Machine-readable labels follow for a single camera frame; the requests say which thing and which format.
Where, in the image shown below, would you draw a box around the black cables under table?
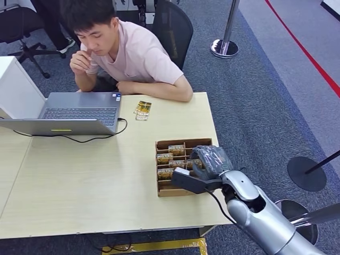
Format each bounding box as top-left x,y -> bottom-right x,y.
87,234 -> 133,254

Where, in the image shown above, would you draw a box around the person's left hand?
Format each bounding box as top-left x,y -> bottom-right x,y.
116,81 -> 136,96

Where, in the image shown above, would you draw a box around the white box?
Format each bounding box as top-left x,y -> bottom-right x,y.
0,56 -> 46,121

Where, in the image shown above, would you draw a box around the white panel black edge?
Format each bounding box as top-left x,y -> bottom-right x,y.
320,0 -> 340,22

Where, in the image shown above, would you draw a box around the black laptop cable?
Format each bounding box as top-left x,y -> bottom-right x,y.
11,117 -> 128,144

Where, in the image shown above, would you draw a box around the person's right hand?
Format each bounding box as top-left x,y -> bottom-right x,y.
69,49 -> 92,75

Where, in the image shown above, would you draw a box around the chrome stanchion post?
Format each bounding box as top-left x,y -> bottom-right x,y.
210,0 -> 240,59

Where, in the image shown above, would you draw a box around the person in background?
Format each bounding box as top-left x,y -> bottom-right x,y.
29,0 -> 81,55

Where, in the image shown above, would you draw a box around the black swivel office chair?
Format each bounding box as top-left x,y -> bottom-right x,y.
0,4 -> 66,79

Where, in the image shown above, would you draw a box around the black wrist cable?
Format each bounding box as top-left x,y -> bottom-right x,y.
204,189 -> 237,226

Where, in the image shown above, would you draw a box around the black mesh office chair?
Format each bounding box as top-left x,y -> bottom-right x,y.
152,0 -> 194,71

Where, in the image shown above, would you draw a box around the yellow floor tape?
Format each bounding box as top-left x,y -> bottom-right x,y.
102,237 -> 208,255

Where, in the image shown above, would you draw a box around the grey laptop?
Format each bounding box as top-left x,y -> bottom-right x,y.
0,92 -> 122,137

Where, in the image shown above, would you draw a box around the white table leg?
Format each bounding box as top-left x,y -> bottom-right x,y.
199,225 -> 218,237

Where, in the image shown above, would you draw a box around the chrome stanchion with mirror base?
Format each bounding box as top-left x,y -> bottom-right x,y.
274,199 -> 340,246

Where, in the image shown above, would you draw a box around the dark equipment stand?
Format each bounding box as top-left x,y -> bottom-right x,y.
132,0 -> 157,28

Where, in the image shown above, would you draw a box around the black round stanchion base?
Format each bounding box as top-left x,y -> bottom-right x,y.
286,149 -> 340,193

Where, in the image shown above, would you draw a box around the brown cardboard divider tray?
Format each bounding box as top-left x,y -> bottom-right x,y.
155,138 -> 217,198

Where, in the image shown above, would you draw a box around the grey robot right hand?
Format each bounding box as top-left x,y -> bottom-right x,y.
190,144 -> 234,181

